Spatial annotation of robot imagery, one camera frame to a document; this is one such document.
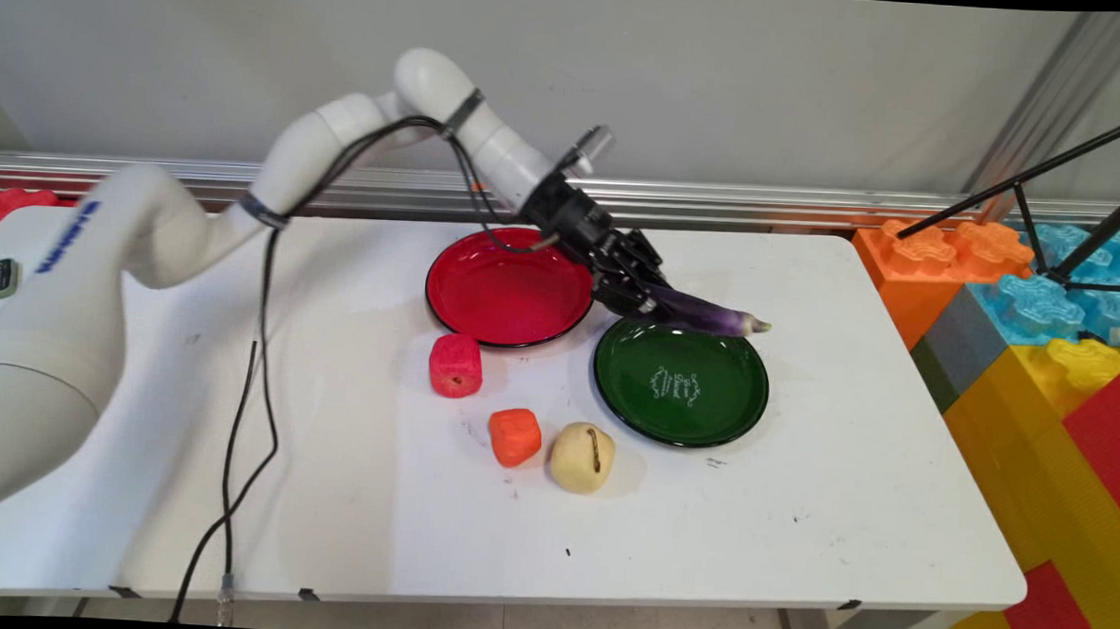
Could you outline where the yellow giant building block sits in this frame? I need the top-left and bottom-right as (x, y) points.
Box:
(934, 332), (1120, 629)

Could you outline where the blue giant building block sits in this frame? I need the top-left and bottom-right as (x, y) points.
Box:
(965, 219), (1120, 352)

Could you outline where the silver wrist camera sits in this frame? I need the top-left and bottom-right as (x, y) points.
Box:
(554, 123), (619, 179)

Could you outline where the grey giant building block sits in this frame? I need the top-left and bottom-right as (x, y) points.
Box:
(908, 282), (1015, 417)

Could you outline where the black cable with metal plug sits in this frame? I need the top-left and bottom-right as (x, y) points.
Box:
(213, 107), (569, 629)

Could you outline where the orange giant building block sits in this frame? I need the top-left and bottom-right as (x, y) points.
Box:
(847, 215), (1039, 356)

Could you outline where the red plate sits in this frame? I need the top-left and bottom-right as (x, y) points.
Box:
(422, 223), (599, 353)

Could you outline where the black tripod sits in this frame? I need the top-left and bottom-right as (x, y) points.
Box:
(894, 103), (1120, 296)

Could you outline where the red toy cube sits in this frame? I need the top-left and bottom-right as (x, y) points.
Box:
(427, 331), (486, 401)

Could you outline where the aluminium rail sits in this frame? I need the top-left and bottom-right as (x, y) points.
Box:
(0, 149), (1120, 249)

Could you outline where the purple toy eggplant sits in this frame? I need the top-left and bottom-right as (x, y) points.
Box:
(642, 280), (775, 341)

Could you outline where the aluminium post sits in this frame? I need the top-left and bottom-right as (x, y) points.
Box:
(961, 7), (1120, 232)

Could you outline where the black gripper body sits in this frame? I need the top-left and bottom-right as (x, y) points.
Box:
(522, 175), (625, 273)

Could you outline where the red object behind table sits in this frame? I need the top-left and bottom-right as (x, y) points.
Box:
(0, 186), (79, 236)

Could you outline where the red giant building block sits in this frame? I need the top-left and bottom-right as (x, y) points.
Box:
(1057, 362), (1120, 519)

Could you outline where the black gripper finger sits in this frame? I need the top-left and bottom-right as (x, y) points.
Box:
(606, 226), (669, 288)
(588, 255), (666, 321)

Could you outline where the orange toy cube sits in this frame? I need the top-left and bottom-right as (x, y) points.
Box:
(486, 407), (545, 470)

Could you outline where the yellow toy potato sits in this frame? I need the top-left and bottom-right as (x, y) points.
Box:
(548, 420), (619, 496)

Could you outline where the green plate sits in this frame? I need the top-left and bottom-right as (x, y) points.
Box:
(589, 314), (773, 453)

